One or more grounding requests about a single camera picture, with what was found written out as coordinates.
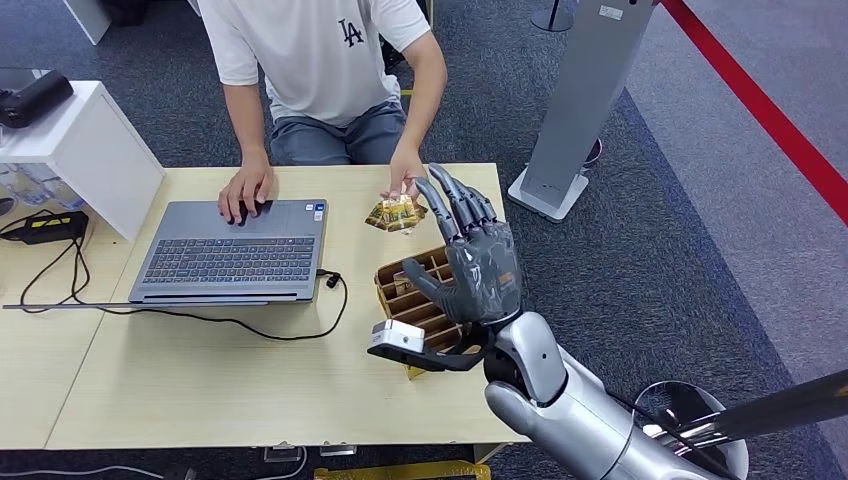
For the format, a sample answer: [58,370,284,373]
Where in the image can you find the person's left hand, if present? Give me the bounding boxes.
[380,149,429,203]

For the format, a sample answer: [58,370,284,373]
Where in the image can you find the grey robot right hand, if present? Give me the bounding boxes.
[401,162,525,328]

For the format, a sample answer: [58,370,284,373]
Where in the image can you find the person's right hand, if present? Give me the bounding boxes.
[217,162,276,227]

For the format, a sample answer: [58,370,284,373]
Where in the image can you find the brown slotted card holder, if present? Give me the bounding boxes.
[373,245,484,381]

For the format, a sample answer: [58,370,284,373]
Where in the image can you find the person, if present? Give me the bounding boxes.
[196,0,450,227]

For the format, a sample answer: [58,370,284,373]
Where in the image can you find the grey laptop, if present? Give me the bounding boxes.
[128,199,329,307]

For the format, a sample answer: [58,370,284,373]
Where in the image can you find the white box shelf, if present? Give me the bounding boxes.
[0,80,166,242]

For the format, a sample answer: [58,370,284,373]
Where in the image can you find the thin grey metal strip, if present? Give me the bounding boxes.
[2,302,270,311]

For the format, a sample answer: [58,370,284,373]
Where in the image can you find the grey kiosk stand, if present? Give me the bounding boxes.
[506,0,658,224]

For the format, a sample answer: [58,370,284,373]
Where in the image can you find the clear plastic bottle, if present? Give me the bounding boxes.
[11,164,88,213]

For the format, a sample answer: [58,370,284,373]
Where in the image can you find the black yellow power adapter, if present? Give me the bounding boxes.
[0,211,90,247]

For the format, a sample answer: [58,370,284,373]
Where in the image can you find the yellow floor object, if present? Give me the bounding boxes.
[313,460,492,480]

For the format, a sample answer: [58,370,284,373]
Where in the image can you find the dark round stanchion base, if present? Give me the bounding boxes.
[529,0,577,34]

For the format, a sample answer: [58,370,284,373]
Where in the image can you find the black device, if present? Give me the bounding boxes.
[0,70,75,130]

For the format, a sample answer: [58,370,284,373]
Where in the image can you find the white cabinet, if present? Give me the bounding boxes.
[61,0,113,47]

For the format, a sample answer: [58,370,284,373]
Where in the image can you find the chrome stanchion with black pole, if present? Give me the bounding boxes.
[631,368,848,480]

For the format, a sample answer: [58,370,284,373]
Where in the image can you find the red barrier belt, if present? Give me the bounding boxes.
[661,0,848,228]

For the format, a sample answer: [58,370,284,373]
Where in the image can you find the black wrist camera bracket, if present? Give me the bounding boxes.
[366,324,497,374]

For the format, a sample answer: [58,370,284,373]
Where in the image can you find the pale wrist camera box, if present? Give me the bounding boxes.
[370,319,427,355]

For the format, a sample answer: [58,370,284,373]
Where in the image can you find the black laptop power cable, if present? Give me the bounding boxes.
[18,235,350,343]

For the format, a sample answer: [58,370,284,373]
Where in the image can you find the white cable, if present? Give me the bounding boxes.
[0,464,166,480]

